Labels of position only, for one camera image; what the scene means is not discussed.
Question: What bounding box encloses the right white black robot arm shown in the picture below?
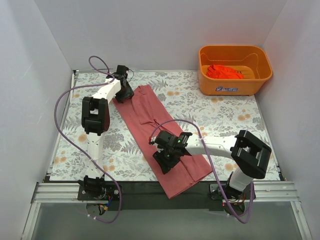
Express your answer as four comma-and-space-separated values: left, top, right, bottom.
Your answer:
149, 130, 272, 199

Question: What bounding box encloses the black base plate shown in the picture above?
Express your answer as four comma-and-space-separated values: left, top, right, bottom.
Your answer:
77, 180, 257, 216

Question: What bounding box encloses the aluminium rail frame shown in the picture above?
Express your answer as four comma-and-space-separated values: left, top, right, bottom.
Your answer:
22, 181, 312, 240

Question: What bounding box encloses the floral patterned table mat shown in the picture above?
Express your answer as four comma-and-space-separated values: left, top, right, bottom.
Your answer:
49, 70, 269, 181

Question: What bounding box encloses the pink t shirt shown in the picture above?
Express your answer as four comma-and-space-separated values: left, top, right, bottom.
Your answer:
112, 84, 214, 200

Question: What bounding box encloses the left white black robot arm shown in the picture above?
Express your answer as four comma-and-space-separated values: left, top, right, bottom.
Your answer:
79, 65, 134, 200

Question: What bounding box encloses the orange plastic basket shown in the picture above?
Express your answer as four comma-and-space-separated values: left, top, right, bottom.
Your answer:
198, 45, 273, 96

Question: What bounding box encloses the orange t shirt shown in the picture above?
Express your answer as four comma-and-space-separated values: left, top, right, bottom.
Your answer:
206, 64, 244, 80

